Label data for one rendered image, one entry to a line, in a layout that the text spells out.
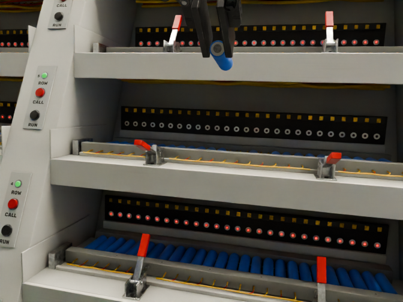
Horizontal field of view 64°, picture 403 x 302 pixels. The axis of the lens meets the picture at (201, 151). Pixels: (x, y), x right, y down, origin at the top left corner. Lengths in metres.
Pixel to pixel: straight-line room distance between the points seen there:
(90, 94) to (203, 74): 0.26
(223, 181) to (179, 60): 0.22
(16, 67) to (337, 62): 0.58
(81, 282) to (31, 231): 0.12
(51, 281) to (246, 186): 0.34
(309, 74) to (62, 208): 0.49
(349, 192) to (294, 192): 0.07
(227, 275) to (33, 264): 0.31
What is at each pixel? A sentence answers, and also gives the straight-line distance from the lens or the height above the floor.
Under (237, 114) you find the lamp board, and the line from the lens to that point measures 0.67.
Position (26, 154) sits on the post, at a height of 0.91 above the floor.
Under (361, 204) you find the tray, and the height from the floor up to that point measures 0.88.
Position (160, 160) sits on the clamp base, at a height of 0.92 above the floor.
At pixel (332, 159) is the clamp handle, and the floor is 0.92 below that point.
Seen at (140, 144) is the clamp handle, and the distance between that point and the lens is 0.46.
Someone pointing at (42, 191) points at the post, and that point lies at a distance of 0.60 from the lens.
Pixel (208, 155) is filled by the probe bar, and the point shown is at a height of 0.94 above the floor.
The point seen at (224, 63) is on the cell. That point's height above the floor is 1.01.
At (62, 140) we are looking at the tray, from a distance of 0.62.
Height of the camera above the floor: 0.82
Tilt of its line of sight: 13 degrees up
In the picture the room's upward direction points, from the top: 7 degrees clockwise
